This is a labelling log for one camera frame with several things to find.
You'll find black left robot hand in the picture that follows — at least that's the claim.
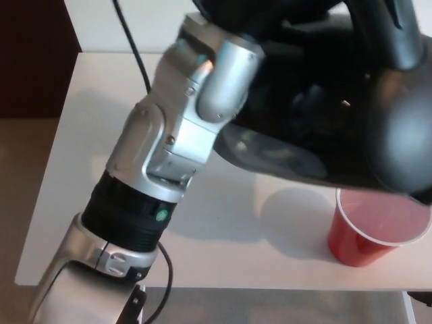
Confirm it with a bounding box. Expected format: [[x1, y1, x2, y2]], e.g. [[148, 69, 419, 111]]
[[192, 0, 348, 47]]

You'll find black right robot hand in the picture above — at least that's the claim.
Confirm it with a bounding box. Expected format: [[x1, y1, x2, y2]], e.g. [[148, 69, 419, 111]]
[[407, 292, 432, 305]]

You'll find black electric kettle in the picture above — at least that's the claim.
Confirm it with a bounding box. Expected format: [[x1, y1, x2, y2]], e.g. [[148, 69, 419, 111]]
[[214, 0, 432, 207]]

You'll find red plastic cup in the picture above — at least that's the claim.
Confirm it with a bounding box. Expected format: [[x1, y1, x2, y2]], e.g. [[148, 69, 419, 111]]
[[327, 188, 432, 267]]

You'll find white cabinet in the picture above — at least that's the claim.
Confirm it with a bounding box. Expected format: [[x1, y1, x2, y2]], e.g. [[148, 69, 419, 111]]
[[63, 0, 432, 55]]

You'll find dark brown cabinet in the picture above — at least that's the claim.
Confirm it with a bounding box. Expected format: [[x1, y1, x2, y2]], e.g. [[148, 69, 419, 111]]
[[0, 0, 84, 119]]

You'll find white table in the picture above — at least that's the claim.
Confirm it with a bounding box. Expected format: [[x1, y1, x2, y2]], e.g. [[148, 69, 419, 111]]
[[13, 52, 432, 324]]

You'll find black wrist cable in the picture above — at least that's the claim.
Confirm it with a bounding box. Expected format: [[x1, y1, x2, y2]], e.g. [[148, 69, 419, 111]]
[[113, 0, 175, 324]]

